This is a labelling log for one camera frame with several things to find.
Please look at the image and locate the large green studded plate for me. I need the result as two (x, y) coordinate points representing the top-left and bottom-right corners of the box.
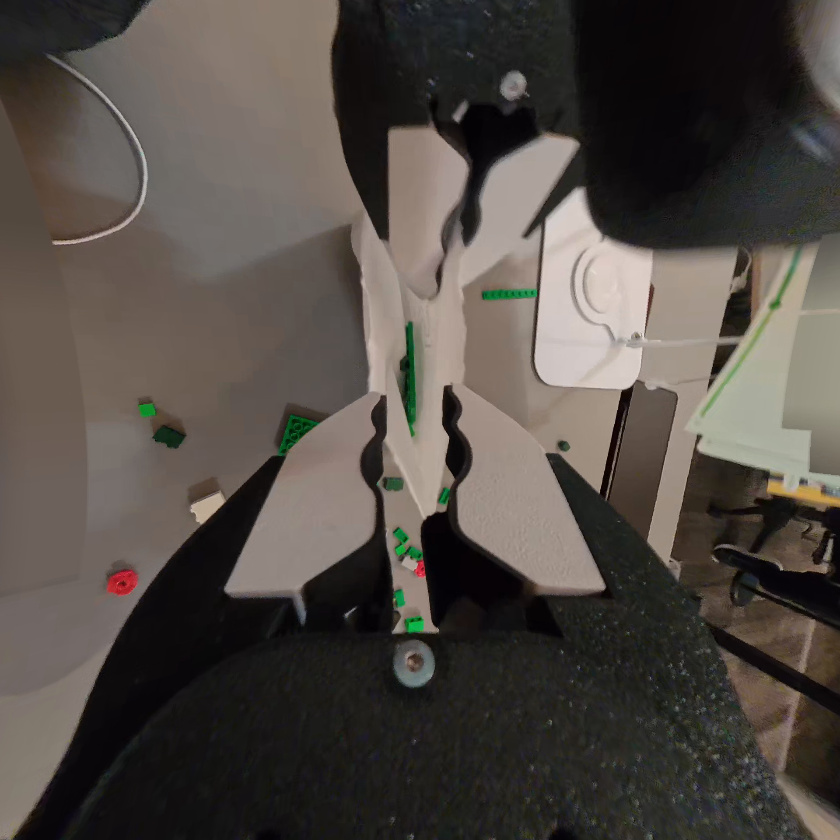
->
(277, 413), (324, 456)

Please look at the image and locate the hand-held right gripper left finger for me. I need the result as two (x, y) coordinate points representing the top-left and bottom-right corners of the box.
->
(224, 392), (389, 601)

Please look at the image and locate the brick instruction booklet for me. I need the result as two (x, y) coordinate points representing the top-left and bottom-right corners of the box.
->
(686, 246), (815, 487)

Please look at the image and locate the white cable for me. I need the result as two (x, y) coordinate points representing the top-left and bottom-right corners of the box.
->
(46, 52), (148, 245)

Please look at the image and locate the large cream brick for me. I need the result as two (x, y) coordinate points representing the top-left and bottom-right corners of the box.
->
(189, 479), (227, 525)

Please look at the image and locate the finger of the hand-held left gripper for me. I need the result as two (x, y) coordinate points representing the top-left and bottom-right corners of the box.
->
(387, 126), (471, 301)
(458, 133), (581, 265)

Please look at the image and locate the person's torso in ribbed sweater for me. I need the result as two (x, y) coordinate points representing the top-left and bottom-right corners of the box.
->
(0, 0), (153, 67)

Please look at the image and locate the grey desk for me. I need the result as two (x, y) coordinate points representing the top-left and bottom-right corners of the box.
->
(0, 0), (739, 840)

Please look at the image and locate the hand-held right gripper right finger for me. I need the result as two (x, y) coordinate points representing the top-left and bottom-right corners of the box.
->
(444, 384), (607, 599)

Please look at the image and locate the black chair base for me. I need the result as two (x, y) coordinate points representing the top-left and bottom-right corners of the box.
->
(712, 505), (840, 706)

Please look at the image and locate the narrow long green plate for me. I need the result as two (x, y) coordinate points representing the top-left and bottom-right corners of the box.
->
(399, 320), (418, 438)

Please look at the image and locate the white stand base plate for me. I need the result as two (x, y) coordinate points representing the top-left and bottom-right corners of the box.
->
(533, 190), (746, 391)

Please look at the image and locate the white paper bag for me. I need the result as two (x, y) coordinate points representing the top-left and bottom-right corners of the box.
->
(351, 217), (470, 519)

